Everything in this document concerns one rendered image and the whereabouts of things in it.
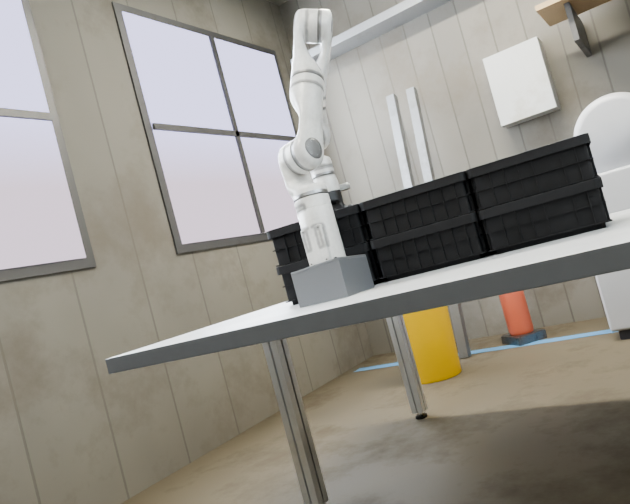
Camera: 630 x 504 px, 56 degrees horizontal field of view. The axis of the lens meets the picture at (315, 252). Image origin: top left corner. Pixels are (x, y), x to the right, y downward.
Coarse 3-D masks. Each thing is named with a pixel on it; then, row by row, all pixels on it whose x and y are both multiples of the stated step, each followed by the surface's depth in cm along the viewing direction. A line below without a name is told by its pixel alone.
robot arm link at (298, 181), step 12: (288, 144) 151; (288, 156) 150; (288, 168) 152; (300, 168) 150; (288, 180) 152; (300, 180) 153; (312, 180) 157; (300, 192) 148; (312, 192) 148; (324, 192) 150
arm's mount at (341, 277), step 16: (352, 256) 148; (304, 272) 147; (320, 272) 145; (336, 272) 142; (352, 272) 146; (368, 272) 153; (304, 288) 148; (320, 288) 145; (336, 288) 143; (352, 288) 144; (368, 288) 150; (304, 304) 148
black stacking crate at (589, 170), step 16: (544, 160) 146; (560, 160) 145; (576, 160) 143; (592, 160) 144; (480, 176) 152; (496, 176) 150; (512, 176) 149; (528, 176) 147; (544, 176) 146; (560, 176) 145; (576, 176) 143; (592, 176) 142; (480, 192) 152; (496, 192) 151; (512, 192) 149; (528, 192) 148; (544, 192) 147; (480, 208) 152
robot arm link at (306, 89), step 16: (304, 80) 156; (320, 80) 158; (304, 96) 154; (320, 96) 157; (304, 112) 152; (320, 112) 155; (304, 128) 150; (320, 128) 153; (304, 144) 148; (320, 144) 151; (304, 160) 147; (320, 160) 150
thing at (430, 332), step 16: (416, 320) 336; (432, 320) 336; (448, 320) 343; (416, 336) 337; (432, 336) 335; (448, 336) 340; (416, 352) 338; (432, 352) 335; (448, 352) 338; (432, 368) 336; (448, 368) 337
